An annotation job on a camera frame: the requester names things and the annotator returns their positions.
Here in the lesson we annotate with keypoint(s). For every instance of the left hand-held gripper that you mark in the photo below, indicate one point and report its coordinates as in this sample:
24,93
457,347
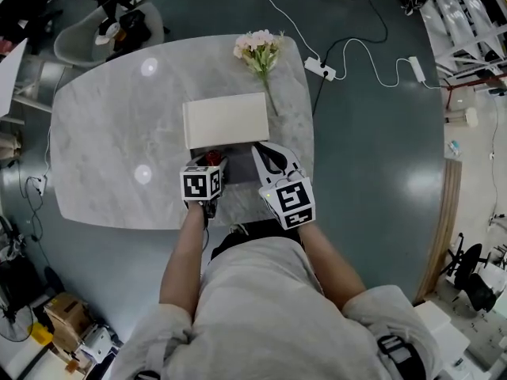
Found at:
198,184

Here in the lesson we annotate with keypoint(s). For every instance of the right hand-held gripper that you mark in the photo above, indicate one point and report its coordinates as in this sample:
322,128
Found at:
291,202

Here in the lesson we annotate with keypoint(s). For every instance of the red bottle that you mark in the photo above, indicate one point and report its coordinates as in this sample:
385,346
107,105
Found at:
212,158

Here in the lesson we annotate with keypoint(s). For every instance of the white box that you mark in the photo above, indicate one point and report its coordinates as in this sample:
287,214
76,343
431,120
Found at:
226,119
439,327

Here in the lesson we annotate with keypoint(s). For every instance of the person's left forearm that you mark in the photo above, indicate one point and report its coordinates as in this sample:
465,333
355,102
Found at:
182,259

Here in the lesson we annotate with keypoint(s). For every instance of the person's right forearm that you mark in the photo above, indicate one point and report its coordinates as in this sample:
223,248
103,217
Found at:
328,267

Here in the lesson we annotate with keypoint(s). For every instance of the cardboard box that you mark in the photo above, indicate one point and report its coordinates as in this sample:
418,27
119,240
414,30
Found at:
65,319

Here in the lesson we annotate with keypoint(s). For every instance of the person's shoe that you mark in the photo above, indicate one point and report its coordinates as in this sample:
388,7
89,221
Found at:
239,230

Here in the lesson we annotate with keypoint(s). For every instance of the grey marble table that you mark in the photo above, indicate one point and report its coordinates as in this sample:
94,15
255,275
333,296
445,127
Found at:
119,133

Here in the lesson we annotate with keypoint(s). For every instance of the pink artificial flower bouquet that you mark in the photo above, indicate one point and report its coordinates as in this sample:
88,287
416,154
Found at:
259,50

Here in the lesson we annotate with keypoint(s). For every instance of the person's white shirt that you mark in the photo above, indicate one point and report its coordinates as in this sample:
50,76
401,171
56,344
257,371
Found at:
269,315

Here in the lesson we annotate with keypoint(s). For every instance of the black bag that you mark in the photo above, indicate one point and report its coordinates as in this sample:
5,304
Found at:
136,28

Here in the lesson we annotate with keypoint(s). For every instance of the drink can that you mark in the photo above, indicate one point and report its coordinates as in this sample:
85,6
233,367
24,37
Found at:
117,33

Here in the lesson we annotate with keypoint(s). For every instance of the white slim power strip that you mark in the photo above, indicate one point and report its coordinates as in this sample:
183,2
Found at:
416,69

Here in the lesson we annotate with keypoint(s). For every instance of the grey shell chair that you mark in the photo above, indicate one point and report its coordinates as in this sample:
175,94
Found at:
79,42

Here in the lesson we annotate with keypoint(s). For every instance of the white bucket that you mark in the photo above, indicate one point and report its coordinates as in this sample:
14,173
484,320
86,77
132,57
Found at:
463,117

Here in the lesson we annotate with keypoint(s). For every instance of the white folding table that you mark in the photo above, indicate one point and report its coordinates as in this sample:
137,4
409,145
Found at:
10,77

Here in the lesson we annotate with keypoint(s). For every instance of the black office chair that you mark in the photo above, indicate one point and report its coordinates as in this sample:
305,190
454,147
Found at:
473,275

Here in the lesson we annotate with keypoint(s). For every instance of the white metal shelving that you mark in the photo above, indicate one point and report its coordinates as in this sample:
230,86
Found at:
463,18

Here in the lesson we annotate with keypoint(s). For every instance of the black floor fan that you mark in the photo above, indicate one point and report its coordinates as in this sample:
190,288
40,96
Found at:
14,323

